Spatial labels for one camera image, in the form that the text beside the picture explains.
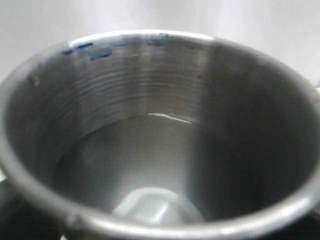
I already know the stainless steel cup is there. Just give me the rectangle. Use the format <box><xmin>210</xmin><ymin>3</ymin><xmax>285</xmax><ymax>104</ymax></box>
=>
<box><xmin>0</xmin><ymin>30</ymin><xmax>320</xmax><ymax>240</ymax></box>

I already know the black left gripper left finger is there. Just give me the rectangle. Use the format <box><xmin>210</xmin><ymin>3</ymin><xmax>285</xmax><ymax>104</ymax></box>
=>
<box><xmin>0</xmin><ymin>179</ymin><xmax>66</xmax><ymax>240</ymax></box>

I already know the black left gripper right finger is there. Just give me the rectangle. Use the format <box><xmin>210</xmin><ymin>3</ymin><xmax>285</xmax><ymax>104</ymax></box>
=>
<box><xmin>287</xmin><ymin>211</ymin><xmax>320</xmax><ymax>240</ymax></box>

